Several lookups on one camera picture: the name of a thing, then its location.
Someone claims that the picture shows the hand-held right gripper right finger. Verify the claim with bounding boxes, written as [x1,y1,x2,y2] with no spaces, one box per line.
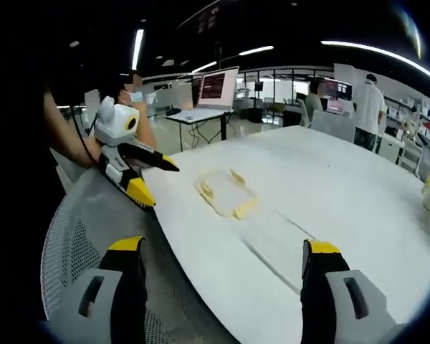
[300,239,406,344]

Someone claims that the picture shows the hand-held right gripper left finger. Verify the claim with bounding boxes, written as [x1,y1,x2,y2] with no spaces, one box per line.
[52,235,148,344]

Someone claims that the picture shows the cream plastic buckle part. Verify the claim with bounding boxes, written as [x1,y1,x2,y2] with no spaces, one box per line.
[194,177,216,201]
[229,168,248,186]

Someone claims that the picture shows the grey mesh office chair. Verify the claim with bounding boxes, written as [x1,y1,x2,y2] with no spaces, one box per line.
[39,166,239,344]

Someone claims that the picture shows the white desk with black legs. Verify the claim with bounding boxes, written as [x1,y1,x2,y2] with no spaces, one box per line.
[164,107,237,153]

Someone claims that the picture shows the ceiling light strip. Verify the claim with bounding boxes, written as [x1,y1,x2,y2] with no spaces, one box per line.
[191,60,219,75]
[238,45,275,57]
[320,39,430,88]
[131,28,145,72]

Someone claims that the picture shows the open laptop with pink screen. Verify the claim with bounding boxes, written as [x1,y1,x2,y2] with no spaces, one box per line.
[196,66,240,110]

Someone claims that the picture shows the white slatted chair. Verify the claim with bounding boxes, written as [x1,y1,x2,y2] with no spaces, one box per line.
[396,138,426,180]

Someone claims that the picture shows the small laptop with pink screen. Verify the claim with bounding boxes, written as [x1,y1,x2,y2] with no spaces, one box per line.
[325,99,346,114]

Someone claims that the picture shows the dark computer monitor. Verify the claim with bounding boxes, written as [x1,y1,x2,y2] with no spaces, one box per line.
[324,77,354,102]

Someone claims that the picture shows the white storage shelves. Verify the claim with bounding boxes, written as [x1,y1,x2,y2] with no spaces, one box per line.
[383,92,430,144]

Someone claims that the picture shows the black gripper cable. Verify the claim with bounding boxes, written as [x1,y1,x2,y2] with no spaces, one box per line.
[69,105,98,163]

